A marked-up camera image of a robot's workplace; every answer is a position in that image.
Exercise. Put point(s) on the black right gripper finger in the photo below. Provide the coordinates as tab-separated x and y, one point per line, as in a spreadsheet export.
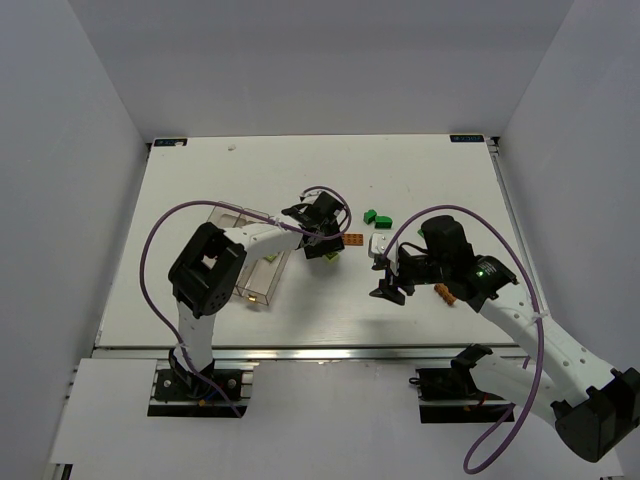
388	291
385	263

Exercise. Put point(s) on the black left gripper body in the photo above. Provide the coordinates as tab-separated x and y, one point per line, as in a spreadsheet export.
322	245

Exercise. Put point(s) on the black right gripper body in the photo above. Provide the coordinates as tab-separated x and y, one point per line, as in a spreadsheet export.
398	275

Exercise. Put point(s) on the lime green square lego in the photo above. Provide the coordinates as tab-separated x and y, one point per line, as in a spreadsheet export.
331	257

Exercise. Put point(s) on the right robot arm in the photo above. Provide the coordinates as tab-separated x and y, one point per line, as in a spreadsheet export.
590	404

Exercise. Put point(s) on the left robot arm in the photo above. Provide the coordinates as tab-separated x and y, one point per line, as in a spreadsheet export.
206	272

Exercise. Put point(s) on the orange flat lego plate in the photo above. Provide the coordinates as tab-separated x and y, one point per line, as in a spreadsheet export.
353	239

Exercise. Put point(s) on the orange long lego brick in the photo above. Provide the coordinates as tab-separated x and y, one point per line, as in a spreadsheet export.
445	294

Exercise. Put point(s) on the dark green curved lego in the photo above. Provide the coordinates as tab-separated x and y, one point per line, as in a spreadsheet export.
383	222

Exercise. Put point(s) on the dark green sloped lego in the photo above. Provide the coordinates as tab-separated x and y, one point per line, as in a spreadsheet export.
369	216

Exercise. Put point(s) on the clear plastic container right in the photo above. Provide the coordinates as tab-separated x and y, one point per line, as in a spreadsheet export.
258	278

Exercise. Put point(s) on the clear plastic container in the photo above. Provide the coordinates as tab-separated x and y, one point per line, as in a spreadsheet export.
258	278
224	218

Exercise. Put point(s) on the clear plastic container left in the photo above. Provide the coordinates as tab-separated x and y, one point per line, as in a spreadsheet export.
224	218

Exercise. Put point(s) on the blue label right corner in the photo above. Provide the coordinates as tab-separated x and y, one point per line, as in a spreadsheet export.
466	138

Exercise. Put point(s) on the blue label corner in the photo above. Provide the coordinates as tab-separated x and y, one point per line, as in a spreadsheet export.
170	142
466	138

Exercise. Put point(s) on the blue label left corner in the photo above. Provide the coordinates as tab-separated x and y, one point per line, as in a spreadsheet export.
170	142

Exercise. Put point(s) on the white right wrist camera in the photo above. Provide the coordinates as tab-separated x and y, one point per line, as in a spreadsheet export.
379	243

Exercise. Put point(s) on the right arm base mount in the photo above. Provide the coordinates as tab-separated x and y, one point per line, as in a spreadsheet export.
442	400

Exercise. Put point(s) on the aluminium table frame rail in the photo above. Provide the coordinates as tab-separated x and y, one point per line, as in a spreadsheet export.
501	203

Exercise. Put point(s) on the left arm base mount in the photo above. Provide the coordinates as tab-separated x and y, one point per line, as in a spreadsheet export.
171	397

